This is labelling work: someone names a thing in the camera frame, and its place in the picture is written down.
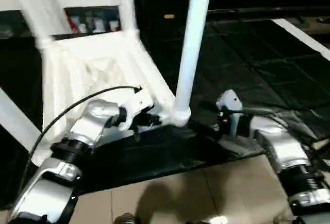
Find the white plastic table top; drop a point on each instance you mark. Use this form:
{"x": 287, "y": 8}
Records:
{"x": 93, "y": 64}

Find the white plastic table leg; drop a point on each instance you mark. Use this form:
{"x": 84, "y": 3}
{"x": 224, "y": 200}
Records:
{"x": 129, "y": 7}
{"x": 33, "y": 13}
{"x": 15, "y": 121}
{"x": 192, "y": 38}

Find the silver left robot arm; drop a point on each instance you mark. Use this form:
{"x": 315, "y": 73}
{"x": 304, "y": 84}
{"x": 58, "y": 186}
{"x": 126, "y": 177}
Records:
{"x": 82, "y": 131}

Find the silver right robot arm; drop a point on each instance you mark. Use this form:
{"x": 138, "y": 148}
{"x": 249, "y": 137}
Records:
{"x": 281, "y": 147}

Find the black work mat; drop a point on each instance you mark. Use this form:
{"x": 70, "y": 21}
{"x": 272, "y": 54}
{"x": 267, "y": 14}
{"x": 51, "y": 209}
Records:
{"x": 247, "y": 64}

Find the white cup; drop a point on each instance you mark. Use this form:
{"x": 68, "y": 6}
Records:
{"x": 114, "y": 26}

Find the white bottle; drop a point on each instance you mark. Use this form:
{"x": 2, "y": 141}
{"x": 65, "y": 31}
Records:
{"x": 99, "y": 24}

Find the tan label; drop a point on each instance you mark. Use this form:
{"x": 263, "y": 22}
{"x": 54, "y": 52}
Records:
{"x": 169, "y": 16}

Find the red bottle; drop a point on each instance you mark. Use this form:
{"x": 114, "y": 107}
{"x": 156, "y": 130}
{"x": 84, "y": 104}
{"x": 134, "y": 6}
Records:
{"x": 73, "y": 26}

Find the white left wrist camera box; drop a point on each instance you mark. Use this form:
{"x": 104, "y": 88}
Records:
{"x": 136, "y": 105}

